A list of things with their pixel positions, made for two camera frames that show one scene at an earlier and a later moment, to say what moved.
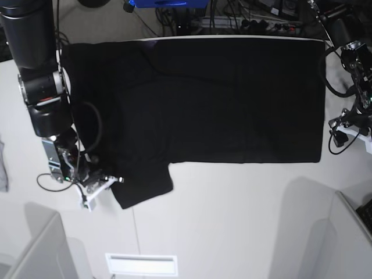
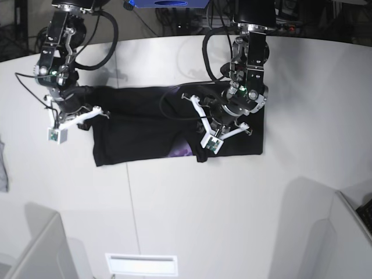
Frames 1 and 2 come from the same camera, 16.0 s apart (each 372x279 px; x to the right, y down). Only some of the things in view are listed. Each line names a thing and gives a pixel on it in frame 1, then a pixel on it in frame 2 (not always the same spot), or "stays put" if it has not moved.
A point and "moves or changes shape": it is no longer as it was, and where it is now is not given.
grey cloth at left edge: [4, 186] stays put
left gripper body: [90, 177] to [67, 103]
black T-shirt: [140, 106] moves or changes shape
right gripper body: [356, 117] to [226, 114]
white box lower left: [48, 254] stays put
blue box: [141, 4] stays put
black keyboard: [365, 213] stays put
